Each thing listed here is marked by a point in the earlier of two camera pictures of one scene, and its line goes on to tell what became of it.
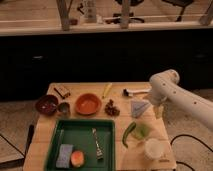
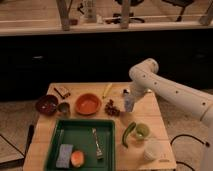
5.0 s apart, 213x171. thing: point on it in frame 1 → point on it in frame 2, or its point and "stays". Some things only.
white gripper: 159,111 → 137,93
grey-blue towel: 138,106 → 129,101
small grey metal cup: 63,108 stays
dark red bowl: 46,105 stays
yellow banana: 107,90 stays
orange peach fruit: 77,158 stays
